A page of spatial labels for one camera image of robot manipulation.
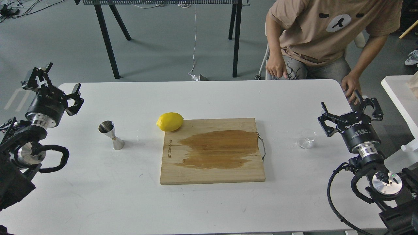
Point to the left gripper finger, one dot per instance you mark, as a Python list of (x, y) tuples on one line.
[(76, 97), (37, 78)]

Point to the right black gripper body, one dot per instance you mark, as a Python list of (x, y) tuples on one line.
[(356, 129)]

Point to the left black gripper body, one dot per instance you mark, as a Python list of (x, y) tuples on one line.
[(50, 102)]

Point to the small clear glass cup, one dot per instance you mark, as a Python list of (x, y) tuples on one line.
[(307, 138)]

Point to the steel jigger measuring cup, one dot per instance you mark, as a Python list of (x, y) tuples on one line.
[(107, 128)]

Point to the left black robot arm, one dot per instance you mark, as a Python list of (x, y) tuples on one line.
[(22, 155)]

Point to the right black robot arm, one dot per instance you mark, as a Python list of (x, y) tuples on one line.
[(394, 193)]

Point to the person's left hand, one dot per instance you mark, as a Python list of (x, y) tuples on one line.
[(349, 84)]

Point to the person's right hand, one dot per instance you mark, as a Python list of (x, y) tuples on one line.
[(276, 67)]

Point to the white side table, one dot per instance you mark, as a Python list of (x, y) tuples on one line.
[(397, 87)]

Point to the white office chair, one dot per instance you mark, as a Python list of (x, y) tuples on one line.
[(263, 74)]

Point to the person in brown shirt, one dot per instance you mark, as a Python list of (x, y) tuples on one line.
[(316, 37)]

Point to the yellow lemon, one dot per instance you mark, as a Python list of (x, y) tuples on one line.
[(169, 122)]

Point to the wooden cutting board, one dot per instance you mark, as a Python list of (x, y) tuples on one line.
[(212, 151)]

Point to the black metal table frame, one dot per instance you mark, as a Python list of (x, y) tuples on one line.
[(132, 30)]

